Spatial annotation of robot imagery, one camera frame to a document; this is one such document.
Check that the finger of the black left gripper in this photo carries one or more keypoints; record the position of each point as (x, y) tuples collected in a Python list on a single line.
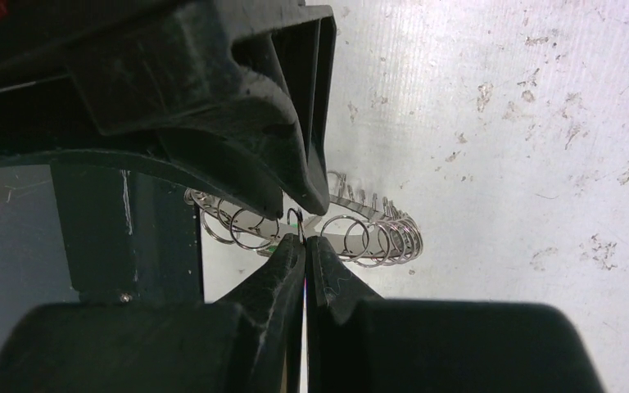
[(305, 45)]

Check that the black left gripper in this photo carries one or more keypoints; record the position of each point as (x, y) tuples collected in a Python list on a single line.
[(186, 91)]

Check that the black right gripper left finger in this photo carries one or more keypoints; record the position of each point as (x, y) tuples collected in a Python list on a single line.
[(247, 341)]

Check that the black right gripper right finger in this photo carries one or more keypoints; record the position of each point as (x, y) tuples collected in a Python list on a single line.
[(359, 341)]

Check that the metal disc with keyrings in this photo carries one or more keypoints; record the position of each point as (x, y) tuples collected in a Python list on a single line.
[(363, 228)]

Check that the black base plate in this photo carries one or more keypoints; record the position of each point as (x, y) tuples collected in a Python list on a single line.
[(129, 237)]

